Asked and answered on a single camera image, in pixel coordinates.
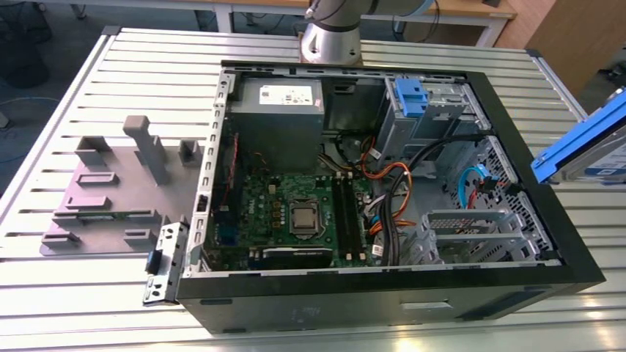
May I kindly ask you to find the hard disk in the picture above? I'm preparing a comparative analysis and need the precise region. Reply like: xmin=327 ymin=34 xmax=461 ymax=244
xmin=530 ymin=86 xmax=626 ymax=184

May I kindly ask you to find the metal disk bay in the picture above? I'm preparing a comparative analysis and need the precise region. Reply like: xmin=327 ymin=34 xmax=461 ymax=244
xmin=420 ymin=208 xmax=544 ymax=265

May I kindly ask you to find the silver CPU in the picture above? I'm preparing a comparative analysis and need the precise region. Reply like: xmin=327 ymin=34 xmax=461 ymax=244
xmin=291 ymin=207 xmax=319 ymax=230

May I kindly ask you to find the black RAM slot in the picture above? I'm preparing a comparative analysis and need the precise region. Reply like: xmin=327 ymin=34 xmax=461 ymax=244
xmin=345 ymin=172 xmax=368 ymax=260
xmin=331 ymin=172 xmax=357 ymax=261

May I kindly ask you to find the green motherboard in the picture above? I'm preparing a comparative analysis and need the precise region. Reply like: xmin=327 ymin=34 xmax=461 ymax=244
xmin=207 ymin=172 xmax=388 ymax=271

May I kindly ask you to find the grey power supply unit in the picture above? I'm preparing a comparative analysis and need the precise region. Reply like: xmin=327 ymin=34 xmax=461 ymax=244
xmin=227 ymin=77 xmax=327 ymax=175

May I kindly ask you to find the CPU socket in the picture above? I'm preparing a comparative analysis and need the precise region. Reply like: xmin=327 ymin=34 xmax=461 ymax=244
xmin=285 ymin=197 xmax=327 ymax=240

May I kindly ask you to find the black case fan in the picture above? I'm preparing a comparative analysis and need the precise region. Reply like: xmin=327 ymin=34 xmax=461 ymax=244
xmin=214 ymin=126 xmax=241 ymax=217

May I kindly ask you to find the black graphics card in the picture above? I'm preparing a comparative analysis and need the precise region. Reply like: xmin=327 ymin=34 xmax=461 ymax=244
xmin=262 ymin=247 xmax=334 ymax=271

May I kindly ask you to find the metal drive cage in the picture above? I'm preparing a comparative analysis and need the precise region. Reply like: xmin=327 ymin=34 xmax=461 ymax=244
xmin=376 ymin=76 xmax=490 ymax=158

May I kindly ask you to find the blue plastic drive latch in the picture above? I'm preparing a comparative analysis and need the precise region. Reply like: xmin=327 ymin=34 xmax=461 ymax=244
xmin=396 ymin=78 xmax=428 ymax=118

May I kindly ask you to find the black open PC case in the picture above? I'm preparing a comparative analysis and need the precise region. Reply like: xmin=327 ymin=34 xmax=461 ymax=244
xmin=142 ymin=60 xmax=608 ymax=335

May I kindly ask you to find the grey parts rack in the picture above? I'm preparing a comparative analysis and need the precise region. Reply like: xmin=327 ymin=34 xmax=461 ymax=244
xmin=39 ymin=115 xmax=205 ymax=260

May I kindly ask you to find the green RAM stick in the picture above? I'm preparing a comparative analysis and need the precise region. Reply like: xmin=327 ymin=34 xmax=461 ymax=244
xmin=78 ymin=212 xmax=134 ymax=222

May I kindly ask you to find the wooden cabinet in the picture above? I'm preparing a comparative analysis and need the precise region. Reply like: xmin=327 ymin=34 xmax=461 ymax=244
xmin=497 ymin=0 xmax=626 ymax=96

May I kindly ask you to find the black office chair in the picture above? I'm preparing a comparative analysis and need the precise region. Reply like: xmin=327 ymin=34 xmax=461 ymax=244
xmin=0 ymin=10 xmax=54 ymax=89

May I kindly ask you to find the yellow wire bundle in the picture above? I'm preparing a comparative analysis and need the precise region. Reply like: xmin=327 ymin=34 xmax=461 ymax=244
xmin=317 ymin=152 xmax=354 ymax=173

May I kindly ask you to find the orange wire bundle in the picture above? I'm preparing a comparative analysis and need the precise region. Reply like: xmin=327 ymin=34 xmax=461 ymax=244
xmin=361 ymin=137 xmax=417 ymax=235

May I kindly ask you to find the blue data wire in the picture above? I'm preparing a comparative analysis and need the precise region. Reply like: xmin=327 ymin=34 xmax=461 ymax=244
xmin=458 ymin=164 xmax=490 ymax=210

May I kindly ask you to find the metal card retention bracket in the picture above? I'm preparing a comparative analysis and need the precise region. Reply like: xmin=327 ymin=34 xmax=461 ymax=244
xmin=142 ymin=221 xmax=191 ymax=307

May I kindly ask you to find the black power connector wire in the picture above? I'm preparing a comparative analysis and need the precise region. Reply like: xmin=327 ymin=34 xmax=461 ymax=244
xmin=477 ymin=177 xmax=520 ymax=201

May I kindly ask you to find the black hanging cable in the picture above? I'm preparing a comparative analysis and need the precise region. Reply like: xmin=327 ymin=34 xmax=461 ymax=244
xmin=424 ymin=0 xmax=442 ymax=42

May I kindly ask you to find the wooden desk white frame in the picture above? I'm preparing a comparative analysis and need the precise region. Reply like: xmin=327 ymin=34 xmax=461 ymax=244
xmin=69 ymin=0 xmax=520 ymax=47

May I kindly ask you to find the blue floor cable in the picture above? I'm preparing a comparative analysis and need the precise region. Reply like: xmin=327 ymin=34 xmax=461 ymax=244
xmin=0 ymin=94 xmax=58 ymax=109

